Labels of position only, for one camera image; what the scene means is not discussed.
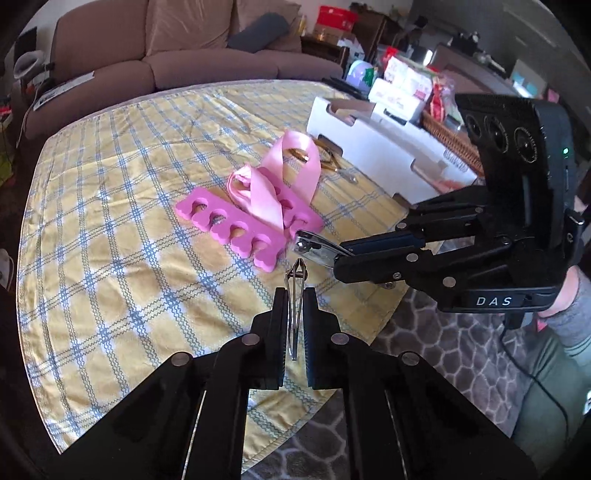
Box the paper leaflet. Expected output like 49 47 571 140
34 76 95 112

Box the white ring device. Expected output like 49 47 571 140
13 50 44 80

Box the person's right forearm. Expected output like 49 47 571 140
538 265 591 361

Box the white tissue pack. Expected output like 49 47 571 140
369 78 426 123

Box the pink satin ribbon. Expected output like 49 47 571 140
226 130 320 234

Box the grey cushion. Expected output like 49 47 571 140
227 13 289 51

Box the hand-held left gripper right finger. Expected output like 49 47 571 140
302 286 539 480

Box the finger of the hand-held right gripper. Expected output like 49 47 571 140
341 183 491 258
332 242 498 302

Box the black remote control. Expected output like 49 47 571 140
321 76 370 99

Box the brown sofa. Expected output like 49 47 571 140
23 0 345 139

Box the black cable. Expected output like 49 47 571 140
501 314 571 439

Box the white cardboard box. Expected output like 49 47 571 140
307 96 478 206

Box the wicker basket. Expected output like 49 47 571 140
422 111 485 178

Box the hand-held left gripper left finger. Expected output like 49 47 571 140
55 286 289 480

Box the purple container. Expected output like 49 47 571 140
346 60 377 90

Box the yellow plaid cloth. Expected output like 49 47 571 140
16 79 411 474

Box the red snack bag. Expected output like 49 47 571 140
429 74 458 121

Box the red box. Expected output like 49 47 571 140
318 6 358 33

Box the red printed tissue pack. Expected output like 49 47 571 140
383 55 437 100

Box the silver nail clipper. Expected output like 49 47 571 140
293 229 354 268
285 258 309 361

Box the gold cuticle nipper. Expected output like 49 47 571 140
285 147 358 184

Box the person's green trouser leg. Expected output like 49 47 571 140
510 330 591 462

